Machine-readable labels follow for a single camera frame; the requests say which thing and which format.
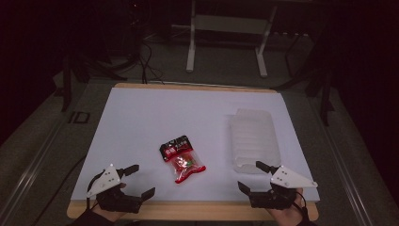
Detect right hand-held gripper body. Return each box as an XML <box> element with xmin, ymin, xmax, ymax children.
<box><xmin>248</xmin><ymin>165</ymin><xmax>319</xmax><ymax>210</ymax></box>

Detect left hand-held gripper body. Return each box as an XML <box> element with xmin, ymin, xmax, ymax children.
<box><xmin>86</xmin><ymin>163</ymin><xmax>143</xmax><ymax>215</ymax></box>

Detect person's left hand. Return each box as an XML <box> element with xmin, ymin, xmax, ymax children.
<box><xmin>92</xmin><ymin>202</ymin><xmax>127</xmax><ymax>223</ymax></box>

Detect person's right hand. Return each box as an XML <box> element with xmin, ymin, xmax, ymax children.
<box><xmin>266</xmin><ymin>187</ymin><xmax>306</xmax><ymax>226</ymax></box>

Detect clear plastic container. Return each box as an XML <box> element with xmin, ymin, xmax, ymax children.
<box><xmin>226</xmin><ymin>108</ymin><xmax>282</xmax><ymax>174</ymax></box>

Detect red and black snack packet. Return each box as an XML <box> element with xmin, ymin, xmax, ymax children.
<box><xmin>159</xmin><ymin>135</ymin><xmax>207</xmax><ymax>185</ymax></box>

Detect white table sheet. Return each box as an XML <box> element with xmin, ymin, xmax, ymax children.
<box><xmin>71</xmin><ymin>87</ymin><xmax>321</xmax><ymax>202</ymax></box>

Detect black stand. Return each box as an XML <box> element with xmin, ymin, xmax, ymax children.
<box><xmin>60</xmin><ymin>53</ymin><xmax>128</xmax><ymax>113</ymax></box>
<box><xmin>272</xmin><ymin>31</ymin><xmax>335</xmax><ymax>127</ymax></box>

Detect white metal stand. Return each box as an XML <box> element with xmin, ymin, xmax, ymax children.
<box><xmin>185</xmin><ymin>0</ymin><xmax>279</xmax><ymax>78</ymax></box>

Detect metal floor rail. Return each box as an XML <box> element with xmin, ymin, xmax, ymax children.
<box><xmin>0</xmin><ymin>125</ymin><xmax>79</xmax><ymax>222</ymax></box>
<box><xmin>313</xmin><ymin>103</ymin><xmax>375</xmax><ymax>226</ymax></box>

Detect black floor cables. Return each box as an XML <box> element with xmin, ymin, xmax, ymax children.
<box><xmin>136</xmin><ymin>41</ymin><xmax>166</xmax><ymax>85</ymax></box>

